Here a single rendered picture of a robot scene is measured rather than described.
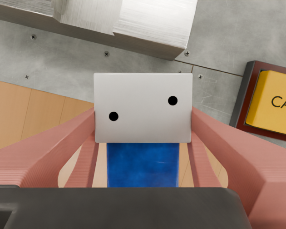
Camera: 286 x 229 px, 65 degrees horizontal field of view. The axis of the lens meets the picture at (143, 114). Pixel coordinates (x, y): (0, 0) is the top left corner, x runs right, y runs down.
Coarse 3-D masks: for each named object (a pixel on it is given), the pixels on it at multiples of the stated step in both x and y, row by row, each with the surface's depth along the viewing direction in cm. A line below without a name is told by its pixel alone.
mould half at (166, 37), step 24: (0, 0) 17; (24, 0) 17; (48, 0) 17; (144, 0) 17; (168, 0) 17; (192, 0) 17; (24, 24) 25; (48, 24) 21; (120, 24) 17; (144, 24) 17; (168, 24) 17; (120, 48) 26; (144, 48) 22; (168, 48) 19
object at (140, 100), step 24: (96, 96) 11; (120, 96) 11; (144, 96) 11; (168, 96) 11; (96, 120) 11; (120, 120) 11; (144, 120) 12; (168, 120) 12; (120, 144) 13; (144, 144) 13; (168, 144) 13; (120, 168) 13; (144, 168) 13; (168, 168) 13
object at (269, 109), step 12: (264, 72) 24; (276, 72) 23; (264, 84) 23; (276, 84) 23; (264, 96) 23; (276, 96) 23; (252, 108) 25; (264, 108) 23; (276, 108) 23; (252, 120) 24; (264, 120) 24; (276, 120) 24
